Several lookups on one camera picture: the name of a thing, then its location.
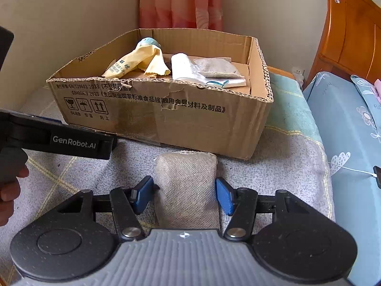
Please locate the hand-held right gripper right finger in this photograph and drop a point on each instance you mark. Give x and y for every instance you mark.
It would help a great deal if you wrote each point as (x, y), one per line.
(224, 196)

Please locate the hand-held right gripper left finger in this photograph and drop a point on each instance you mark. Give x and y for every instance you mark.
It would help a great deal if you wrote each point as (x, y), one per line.
(143, 195)

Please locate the cardboard box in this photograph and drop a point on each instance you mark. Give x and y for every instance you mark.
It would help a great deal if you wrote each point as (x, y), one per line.
(178, 125)

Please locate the blue thread tangle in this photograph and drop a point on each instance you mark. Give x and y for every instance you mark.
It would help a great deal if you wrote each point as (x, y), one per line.
(218, 82)

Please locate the yellow cleaning cloth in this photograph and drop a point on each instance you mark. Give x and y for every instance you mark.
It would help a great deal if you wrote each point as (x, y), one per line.
(148, 59)

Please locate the person's left hand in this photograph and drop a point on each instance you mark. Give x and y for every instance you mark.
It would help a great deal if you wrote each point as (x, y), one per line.
(9, 196)

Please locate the grey checked blanket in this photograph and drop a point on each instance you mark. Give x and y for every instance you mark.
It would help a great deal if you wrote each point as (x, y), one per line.
(282, 161)

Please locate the blue floral bedsheet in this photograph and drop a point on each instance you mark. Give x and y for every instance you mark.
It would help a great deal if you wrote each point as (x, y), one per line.
(342, 131)

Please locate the blue and white plush toy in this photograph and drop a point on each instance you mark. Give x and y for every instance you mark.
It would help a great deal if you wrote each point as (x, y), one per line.
(148, 41)

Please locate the black phone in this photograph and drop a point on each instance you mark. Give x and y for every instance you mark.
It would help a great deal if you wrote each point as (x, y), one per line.
(378, 177)

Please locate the blue floral pillow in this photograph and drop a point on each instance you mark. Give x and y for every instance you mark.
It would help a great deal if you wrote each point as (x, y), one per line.
(367, 110)

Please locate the pink cloth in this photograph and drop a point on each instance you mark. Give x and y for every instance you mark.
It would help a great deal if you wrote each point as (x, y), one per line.
(378, 91)

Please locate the pink patterned curtain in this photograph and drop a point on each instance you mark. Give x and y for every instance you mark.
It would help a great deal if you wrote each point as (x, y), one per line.
(178, 6)

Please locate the wooden bed headboard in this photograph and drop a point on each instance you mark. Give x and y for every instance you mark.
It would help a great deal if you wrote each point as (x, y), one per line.
(354, 35)

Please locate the wooden couch frame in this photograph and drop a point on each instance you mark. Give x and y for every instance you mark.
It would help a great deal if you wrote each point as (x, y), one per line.
(281, 71)

